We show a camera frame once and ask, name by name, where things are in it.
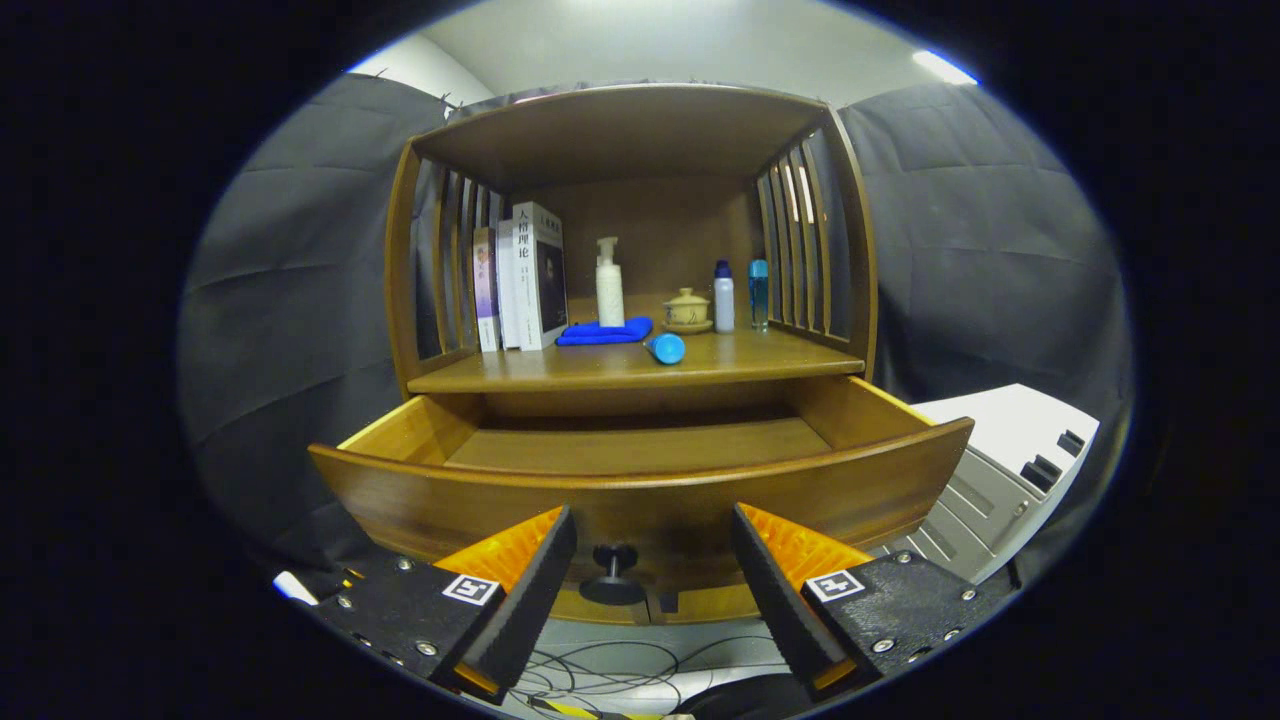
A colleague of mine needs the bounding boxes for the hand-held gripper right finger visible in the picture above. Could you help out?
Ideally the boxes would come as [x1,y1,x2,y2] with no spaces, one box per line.
[730,502,1001,701]

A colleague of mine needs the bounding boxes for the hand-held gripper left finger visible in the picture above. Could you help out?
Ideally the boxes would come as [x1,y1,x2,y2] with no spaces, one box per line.
[300,505,578,704]

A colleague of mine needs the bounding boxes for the wooden drawer with black knob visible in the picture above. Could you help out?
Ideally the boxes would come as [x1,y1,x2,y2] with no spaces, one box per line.
[308,375,976,607]

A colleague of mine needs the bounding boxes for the wooden countertop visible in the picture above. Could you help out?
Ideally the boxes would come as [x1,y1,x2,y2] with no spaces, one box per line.
[407,295,866,394]

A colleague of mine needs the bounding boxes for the wooden cabinet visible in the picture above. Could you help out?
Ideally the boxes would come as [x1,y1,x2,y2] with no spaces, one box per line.
[385,83,879,626]

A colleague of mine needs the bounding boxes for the white and grey unit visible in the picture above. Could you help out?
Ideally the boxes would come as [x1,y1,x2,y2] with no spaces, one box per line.
[875,384,1101,586]

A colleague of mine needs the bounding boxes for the folded blue cloth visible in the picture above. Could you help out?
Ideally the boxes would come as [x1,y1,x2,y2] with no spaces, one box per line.
[555,316,654,347]

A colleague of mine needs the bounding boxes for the yellow lidded teacup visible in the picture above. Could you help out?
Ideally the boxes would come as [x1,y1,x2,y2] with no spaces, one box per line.
[661,287,714,335]

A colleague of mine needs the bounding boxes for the purple spine book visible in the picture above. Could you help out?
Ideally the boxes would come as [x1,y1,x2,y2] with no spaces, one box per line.
[472,227,502,353]

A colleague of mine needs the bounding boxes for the thin white book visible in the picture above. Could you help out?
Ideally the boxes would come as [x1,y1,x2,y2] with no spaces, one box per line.
[496,219,523,350]

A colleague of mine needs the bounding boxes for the white pump bottle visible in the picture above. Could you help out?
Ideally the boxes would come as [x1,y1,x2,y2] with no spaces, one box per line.
[595,236,626,328]

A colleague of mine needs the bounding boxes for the white book with portrait cover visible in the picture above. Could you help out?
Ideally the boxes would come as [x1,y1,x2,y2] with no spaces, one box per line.
[511,201,569,352]

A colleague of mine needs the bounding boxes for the rectangular ceiling light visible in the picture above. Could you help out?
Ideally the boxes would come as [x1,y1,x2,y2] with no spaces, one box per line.
[912,50,979,86]

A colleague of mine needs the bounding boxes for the floor cables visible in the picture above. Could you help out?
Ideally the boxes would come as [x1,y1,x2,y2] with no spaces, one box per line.
[510,640,791,719]

